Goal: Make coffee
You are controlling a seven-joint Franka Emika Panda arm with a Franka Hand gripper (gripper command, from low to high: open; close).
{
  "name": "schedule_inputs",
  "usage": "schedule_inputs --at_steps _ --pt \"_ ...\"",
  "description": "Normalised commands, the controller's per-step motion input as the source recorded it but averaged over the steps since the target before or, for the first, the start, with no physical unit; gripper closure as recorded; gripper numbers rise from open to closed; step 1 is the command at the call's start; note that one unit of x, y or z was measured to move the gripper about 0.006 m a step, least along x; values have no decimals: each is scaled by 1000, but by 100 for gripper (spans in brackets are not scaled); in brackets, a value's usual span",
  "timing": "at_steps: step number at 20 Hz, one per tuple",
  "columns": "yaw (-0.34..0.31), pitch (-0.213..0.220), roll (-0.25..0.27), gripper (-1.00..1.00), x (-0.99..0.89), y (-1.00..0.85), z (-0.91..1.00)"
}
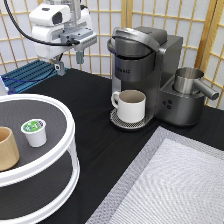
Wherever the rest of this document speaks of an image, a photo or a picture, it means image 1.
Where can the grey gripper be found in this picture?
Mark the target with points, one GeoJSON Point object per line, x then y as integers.
{"type": "Point", "coordinates": [79, 39]}

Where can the white green coffee pod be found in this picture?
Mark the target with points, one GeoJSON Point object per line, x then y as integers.
{"type": "Point", "coordinates": [34, 131]}

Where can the grey coffee machine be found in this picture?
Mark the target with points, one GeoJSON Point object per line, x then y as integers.
{"type": "Point", "coordinates": [146, 59]}

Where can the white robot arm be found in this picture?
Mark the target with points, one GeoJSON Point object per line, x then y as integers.
{"type": "Point", "coordinates": [61, 25]}

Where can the blue ridged tray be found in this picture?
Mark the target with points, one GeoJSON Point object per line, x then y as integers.
{"type": "Point", "coordinates": [27, 76]}

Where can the white ceramic mug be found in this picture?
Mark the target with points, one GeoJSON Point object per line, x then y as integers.
{"type": "Point", "coordinates": [129, 105]}

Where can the black tablecloth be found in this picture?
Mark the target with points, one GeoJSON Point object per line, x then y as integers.
{"type": "Point", "coordinates": [105, 151]}

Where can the wooden cup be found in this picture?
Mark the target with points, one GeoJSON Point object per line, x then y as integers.
{"type": "Point", "coordinates": [9, 153]}

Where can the white two-tier round shelf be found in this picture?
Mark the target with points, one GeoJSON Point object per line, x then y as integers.
{"type": "Point", "coordinates": [44, 177]}

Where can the wooden shoji screen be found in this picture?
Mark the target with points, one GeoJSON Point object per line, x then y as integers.
{"type": "Point", "coordinates": [199, 22]}

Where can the grey woven placemat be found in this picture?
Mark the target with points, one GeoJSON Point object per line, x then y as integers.
{"type": "Point", "coordinates": [173, 180]}

